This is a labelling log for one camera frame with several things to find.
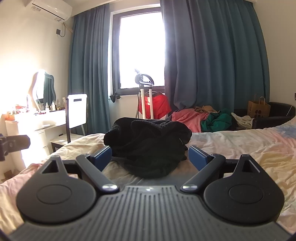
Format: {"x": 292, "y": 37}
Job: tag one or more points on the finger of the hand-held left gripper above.
{"x": 16, "y": 141}

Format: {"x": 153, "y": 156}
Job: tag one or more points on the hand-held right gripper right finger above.
{"x": 196, "y": 158}

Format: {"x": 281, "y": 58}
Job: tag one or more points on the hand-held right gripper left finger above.
{"x": 104, "y": 154}

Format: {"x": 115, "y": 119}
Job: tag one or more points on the black pants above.
{"x": 148, "y": 148}

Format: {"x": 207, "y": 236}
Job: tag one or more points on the white vanity table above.
{"x": 46, "y": 122}

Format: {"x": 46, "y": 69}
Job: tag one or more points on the cardboard boxes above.
{"x": 7, "y": 176}

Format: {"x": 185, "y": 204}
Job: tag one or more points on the pink garment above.
{"x": 187, "y": 118}

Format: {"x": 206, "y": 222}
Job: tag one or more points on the green garment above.
{"x": 217, "y": 121}

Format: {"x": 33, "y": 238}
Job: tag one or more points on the bed with pastel sheet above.
{"x": 242, "y": 143}

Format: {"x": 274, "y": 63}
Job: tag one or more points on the tan garment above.
{"x": 205, "y": 109}

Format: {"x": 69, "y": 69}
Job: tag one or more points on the group of cosmetic bottles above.
{"x": 54, "y": 106}

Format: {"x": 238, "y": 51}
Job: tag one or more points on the dark chair with white back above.
{"x": 77, "y": 109}

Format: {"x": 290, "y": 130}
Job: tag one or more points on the white garment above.
{"x": 242, "y": 120}

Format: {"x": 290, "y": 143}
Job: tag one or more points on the vanity mirror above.
{"x": 46, "y": 88}

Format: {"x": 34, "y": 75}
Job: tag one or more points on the brown paper bag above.
{"x": 257, "y": 109}

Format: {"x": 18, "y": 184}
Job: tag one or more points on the garment steamer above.
{"x": 142, "y": 78}

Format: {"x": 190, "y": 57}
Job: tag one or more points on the black leather sofa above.
{"x": 277, "y": 113}

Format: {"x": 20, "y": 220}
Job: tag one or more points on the wide teal curtain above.
{"x": 215, "y": 58}

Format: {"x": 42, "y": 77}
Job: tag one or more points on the dark framed window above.
{"x": 141, "y": 46}

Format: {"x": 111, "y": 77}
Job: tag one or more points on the white air conditioner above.
{"x": 52, "y": 8}

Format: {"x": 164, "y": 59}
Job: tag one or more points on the black wall plug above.
{"x": 58, "y": 31}

